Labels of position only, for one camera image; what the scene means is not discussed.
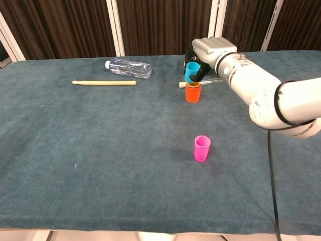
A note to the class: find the glass test tube with stopper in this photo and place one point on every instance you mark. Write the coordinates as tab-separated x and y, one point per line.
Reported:
181	85

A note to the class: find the dark brown screen panel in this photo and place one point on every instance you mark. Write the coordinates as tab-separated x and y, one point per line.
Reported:
163	25
62	27
301	22
245	20

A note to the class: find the orange plastic cup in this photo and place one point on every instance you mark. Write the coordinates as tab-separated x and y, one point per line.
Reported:
193	95

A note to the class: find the wooden drumstick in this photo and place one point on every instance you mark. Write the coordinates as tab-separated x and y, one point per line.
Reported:
105	82

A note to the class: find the cyan plastic cup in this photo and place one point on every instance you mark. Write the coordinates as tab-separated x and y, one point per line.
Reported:
191	70

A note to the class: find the white screen frame post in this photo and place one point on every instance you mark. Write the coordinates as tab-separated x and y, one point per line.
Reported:
273	22
217	17
115	27
11	42

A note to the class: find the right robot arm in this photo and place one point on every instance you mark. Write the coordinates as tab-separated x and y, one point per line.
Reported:
250	77

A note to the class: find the pink plastic cup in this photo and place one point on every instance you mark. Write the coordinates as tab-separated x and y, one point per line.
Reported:
201	150

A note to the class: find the blue-green tablecloth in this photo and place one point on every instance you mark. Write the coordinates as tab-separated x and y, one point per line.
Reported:
100	150

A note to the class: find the black printed box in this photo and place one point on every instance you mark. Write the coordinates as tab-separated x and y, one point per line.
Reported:
206	72

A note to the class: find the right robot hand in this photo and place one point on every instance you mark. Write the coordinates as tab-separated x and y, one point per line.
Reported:
210	49

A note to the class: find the clear plastic water bottle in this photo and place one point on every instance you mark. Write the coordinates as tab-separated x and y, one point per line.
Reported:
130	68

